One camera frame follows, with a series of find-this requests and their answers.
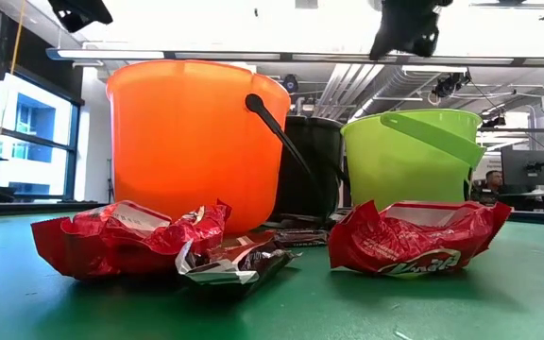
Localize orange plastic bucket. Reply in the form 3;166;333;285
105;59;323;236

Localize yellow hanging strap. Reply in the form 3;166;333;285
9;0;27;77

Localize black ceiling-mounted camera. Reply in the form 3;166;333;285
430;70;472;99

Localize black halloween bucket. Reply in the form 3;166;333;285
271;114;349;224

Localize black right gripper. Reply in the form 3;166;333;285
369;0;452;61

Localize red KitKat wrapper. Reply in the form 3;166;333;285
30;199;179;281
327;198;513;279
148;198;233;265

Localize small brown Hershey's bar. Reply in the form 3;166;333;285
271;228;331;249

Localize long horizontal light bar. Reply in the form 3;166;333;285
44;45;544;68

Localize black computer monitor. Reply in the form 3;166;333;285
501;149;544;187

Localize green ghost face bucket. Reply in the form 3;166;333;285
339;108;487;213

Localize person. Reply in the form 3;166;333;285
469;169;505;207

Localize silver brown Hershey's bar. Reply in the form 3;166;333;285
174;230;300;287

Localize black round ceiling camera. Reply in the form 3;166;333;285
280;73;300;94

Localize large window with dark frame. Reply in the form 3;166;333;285
0;65;84;204

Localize silver ventilation ducts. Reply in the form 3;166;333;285
316;60;443;117

